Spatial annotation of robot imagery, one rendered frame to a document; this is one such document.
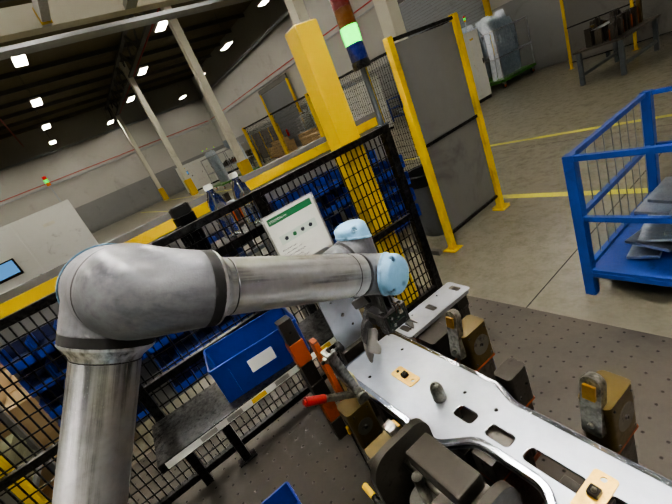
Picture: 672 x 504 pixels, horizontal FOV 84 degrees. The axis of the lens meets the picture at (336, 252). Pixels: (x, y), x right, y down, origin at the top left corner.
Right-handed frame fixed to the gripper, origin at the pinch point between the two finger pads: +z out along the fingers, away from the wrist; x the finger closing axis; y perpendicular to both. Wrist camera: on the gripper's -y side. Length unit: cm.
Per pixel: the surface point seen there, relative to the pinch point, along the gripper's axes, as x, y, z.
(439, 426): -5.9, 18.2, 10.7
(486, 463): -5.9, 30.2, 11.7
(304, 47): 43, -61, -78
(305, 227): 13, -55, -21
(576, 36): 1134, -527, 52
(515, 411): 6.8, 28.5, 10.3
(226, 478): -56, -50, 44
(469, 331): 19.1, 8.0, 6.6
